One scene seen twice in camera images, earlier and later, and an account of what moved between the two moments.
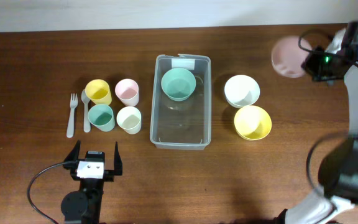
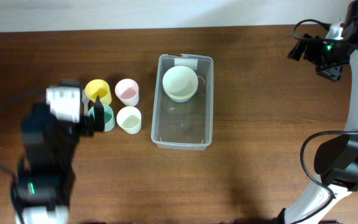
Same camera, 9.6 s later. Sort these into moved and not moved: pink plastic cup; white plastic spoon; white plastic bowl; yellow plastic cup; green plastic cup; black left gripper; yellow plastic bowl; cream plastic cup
Moved: yellow plastic bowl; black left gripper; white plastic bowl
Not moved: pink plastic cup; cream plastic cup; green plastic cup; white plastic spoon; yellow plastic cup
